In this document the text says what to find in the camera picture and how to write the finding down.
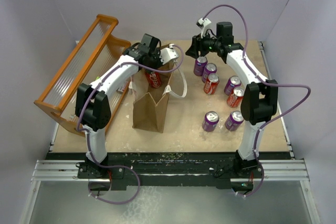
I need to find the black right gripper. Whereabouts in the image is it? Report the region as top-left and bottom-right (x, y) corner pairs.
(186, 29), (222, 59)

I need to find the red cola can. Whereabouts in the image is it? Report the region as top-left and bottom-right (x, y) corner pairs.
(204, 73), (219, 95)
(227, 87), (244, 108)
(145, 70), (161, 88)

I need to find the brown canvas tote bag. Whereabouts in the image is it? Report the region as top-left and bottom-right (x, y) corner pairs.
(129, 58), (187, 133)

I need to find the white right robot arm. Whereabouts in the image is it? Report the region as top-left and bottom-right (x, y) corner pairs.
(186, 18), (278, 177)

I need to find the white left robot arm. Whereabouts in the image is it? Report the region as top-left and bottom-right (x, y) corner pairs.
(75, 34), (178, 178)

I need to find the purple soda can far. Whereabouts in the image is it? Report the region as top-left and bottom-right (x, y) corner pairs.
(193, 56), (208, 76)

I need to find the purple soda can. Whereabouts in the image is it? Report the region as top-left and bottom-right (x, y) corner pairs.
(193, 56), (208, 76)
(224, 76), (241, 95)
(225, 111), (244, 131)
(202, 111), (219, 132)
(202, 63), (217, 83)

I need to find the small brown packet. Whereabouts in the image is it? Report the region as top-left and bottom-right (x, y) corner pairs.
(117, 81), (129, 94)

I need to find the orange wooden framed tray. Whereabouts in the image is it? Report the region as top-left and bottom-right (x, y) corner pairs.
(34, 14), (131, 134)

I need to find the purple soda can front left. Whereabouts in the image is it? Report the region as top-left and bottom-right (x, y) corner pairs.
(202, 111), (219, 132)

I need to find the purple soda can front right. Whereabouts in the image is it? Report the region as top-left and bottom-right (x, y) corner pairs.
(225, 111), (244, 131)

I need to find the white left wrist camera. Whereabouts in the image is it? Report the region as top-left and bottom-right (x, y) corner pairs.
(160, 44), (179, 65)

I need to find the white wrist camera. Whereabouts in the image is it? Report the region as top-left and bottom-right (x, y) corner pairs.
(196, 18), (212, 38)
(160, 44), (179, 65)

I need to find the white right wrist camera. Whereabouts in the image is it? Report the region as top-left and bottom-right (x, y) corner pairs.
(196, 18), (212, 38)

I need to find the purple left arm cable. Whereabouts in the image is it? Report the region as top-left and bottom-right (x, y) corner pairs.
(76, 45), (184, 205)

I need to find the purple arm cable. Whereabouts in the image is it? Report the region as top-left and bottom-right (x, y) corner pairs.
(76, 45), (184, 205)
(202, 4), (312, 198)

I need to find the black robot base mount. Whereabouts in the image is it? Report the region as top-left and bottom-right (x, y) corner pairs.
(41, 152), (290, 191)

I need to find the aluminium front rail frame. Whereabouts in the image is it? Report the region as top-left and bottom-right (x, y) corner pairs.
(20, 157), (321, 223)

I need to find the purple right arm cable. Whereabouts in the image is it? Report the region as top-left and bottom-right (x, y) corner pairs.
(202, 4), (312, 198)

